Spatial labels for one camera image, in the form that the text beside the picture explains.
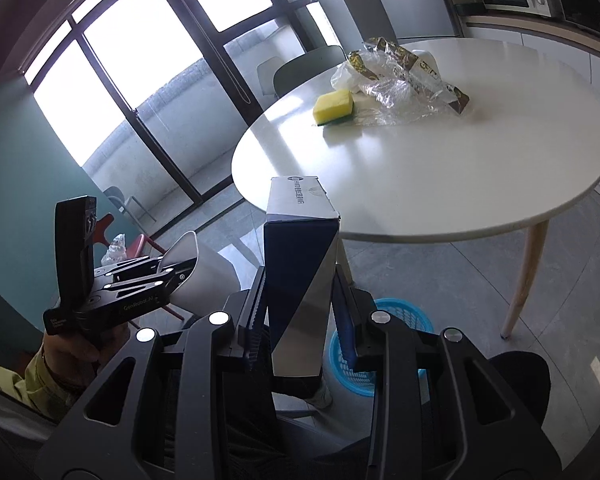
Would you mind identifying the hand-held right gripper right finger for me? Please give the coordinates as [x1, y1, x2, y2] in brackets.
[330, 265, 563, 480]

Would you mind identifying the person's left hand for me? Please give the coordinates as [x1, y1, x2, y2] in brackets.
[42, 322, 131, 386]

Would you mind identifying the blue and silver box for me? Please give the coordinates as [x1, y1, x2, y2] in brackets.
[263, 176, 342, 380]

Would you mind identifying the crumpled clear plastic wrapper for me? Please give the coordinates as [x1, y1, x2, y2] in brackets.
[362, 36, 471, 117]

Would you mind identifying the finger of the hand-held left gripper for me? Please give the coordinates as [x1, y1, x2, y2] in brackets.
[95, 256, 164, 281]
[92, 267, 194, 304]

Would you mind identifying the person's left forearm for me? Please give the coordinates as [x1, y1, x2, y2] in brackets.
[0, 357, 88, 421]

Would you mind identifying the white plastic cup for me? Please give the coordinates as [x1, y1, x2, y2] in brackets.
[159, 231, 241, 318]

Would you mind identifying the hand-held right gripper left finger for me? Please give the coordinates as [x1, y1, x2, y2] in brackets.
[32, 266, 273, 480]

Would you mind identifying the clear plastic bag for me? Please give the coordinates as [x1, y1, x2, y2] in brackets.
[331, 50, 381, 95]

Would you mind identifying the blue plastic basket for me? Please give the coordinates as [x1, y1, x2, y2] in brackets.
[328, 297, 436, 398]

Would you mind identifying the green chair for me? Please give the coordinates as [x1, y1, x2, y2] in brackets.
[272, 45, 349, 102]

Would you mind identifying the red chair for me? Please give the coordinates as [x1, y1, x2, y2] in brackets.
[96, 212, 197, 322]

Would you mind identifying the crumpled clear plastic bottle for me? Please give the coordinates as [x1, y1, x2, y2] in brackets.
[100, 234, 129, 266]

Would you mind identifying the person's right leg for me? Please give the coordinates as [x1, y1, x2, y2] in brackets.
[487, 351, 552, 427]

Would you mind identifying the grey chair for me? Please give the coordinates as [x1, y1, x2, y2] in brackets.
[104, 186, 157, 224]

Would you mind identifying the white round table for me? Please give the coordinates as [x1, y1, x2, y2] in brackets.
[230, 37, 600, 341]

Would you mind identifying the yellow sponge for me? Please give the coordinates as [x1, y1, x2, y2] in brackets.
[313, 90, 356, 127]

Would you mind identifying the black window frame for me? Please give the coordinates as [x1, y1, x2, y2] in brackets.
[0, 0, 333, 207]

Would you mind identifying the clear plastic wrapper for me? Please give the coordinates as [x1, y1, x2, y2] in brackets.
[362, 36, 471, 117]
[357, 80, 453, 127]

